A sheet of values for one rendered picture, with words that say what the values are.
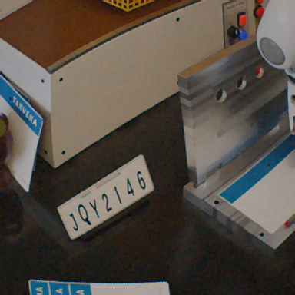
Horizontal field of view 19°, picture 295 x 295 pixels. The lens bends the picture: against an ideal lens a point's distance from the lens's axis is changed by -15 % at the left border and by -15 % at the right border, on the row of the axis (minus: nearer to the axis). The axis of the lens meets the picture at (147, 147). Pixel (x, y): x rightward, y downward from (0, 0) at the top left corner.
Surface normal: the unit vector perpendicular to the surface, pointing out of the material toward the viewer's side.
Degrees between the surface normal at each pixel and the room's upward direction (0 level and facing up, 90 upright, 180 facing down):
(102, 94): 90
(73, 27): 0
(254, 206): 0
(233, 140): 81
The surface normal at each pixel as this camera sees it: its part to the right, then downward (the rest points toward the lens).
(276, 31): -0.65, 0.43
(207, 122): 0.68, 0.37
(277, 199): 0.00, -0.74
